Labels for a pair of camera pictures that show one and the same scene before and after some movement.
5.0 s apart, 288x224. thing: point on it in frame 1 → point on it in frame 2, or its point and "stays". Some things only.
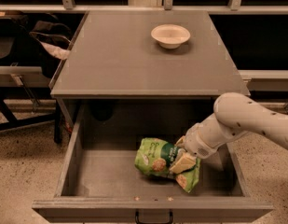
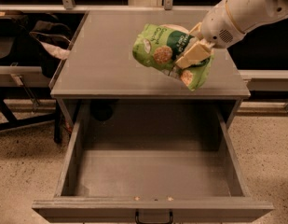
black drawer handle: [170, 221] stays
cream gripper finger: [183, 161] → [201, 49]
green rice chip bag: [156, 156] → [158, 47]
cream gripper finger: [181, 141] → [196, 32]
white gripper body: [196, 142] → [218, 23]
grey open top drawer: [99, 181] stays
